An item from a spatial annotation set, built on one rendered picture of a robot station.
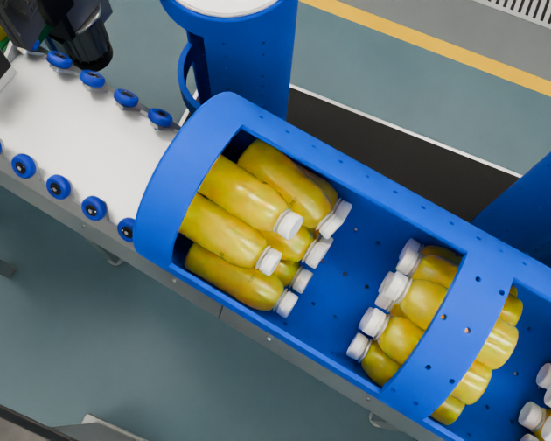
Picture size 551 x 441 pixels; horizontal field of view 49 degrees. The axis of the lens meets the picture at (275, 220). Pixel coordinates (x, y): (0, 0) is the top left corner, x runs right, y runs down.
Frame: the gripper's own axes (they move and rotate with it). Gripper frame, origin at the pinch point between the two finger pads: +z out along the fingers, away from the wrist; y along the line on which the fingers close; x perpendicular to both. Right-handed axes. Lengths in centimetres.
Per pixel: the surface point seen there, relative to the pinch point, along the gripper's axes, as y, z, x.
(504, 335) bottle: -56, 38, 3
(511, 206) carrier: -73, 104, -46
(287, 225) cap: -24.2, 39.3, -2.2
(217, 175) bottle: -12.3, 39.9, -6.0
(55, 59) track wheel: 27, 57, -23
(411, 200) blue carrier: -39, 35, -10
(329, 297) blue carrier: -34, 59, 1
